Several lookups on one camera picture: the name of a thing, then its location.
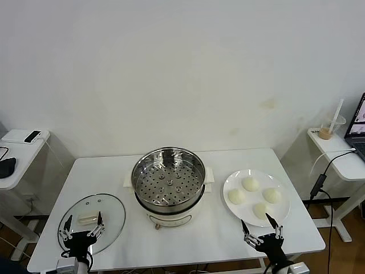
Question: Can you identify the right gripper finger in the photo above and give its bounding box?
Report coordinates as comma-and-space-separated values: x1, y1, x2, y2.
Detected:
265, 212, 285, 239
241, 219, 265, 247

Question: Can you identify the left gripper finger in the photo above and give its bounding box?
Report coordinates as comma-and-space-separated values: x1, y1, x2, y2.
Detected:
58, 215, 74, 243
87, 211, 106, 237

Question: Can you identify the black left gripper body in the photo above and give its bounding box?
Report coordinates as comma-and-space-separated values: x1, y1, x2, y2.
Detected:
64, 231, 99, 262

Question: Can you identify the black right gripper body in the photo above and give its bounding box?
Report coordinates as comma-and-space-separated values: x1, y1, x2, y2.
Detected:
255, 233, 289, 266

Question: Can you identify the round glass pot lid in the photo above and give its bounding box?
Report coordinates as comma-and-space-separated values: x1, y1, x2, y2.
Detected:
58, 193, 127, 255

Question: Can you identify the white steamed baozi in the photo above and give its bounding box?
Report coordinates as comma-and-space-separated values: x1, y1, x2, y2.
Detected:
253, 202, 273, 220
228, 188, 246, 205
262, 188, 282, 204
242, 176, 259, 192

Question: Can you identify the perforated steel steamer basket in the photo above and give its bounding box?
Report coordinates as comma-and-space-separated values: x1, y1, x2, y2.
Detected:
131, 147, 206, 211

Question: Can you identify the round white plate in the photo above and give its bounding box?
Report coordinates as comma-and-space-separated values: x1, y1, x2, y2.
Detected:
222, 169, 291, 228

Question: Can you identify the white electric cooking pot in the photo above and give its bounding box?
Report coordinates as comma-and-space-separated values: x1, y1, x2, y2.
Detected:
122, 165, 215, 231

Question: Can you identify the black cloth pouch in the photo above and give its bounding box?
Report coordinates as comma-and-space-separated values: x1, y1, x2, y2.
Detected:
0, 157, 17, 179

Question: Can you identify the black smartphone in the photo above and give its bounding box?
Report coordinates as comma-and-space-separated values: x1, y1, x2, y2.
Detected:
23, 130, 42, 143

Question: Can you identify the white side table with laptop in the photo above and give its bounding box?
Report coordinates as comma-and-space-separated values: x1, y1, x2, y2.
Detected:
306, 127, 365, 243

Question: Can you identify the flat white box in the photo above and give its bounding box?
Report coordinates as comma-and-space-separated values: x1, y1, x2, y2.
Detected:
1, 128, 50, 144

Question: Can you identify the plastic cup of milk tea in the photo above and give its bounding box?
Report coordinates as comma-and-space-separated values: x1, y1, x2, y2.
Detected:
318, 115, 347, 140

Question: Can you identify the black laptop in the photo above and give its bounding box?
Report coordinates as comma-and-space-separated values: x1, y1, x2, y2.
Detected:
344, 91, 365, 160

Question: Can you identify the white drinking straw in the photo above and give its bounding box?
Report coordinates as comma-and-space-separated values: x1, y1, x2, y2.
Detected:
327, 98, 345, 135

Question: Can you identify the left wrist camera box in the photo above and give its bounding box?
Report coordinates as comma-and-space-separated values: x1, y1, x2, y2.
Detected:
56, 257, 79, 274

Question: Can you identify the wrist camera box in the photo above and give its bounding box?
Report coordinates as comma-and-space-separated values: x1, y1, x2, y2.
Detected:
56, 257, 79, 274
286, 262, 310, 274

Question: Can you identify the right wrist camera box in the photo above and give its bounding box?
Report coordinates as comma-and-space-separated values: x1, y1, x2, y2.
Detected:
286, 262, 310, 274

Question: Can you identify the black power adapter cable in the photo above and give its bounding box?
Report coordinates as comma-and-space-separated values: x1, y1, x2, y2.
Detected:
309, 148, 357, 274

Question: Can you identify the white cable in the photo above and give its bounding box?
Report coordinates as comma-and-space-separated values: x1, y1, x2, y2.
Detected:
309, 147, 356, 179

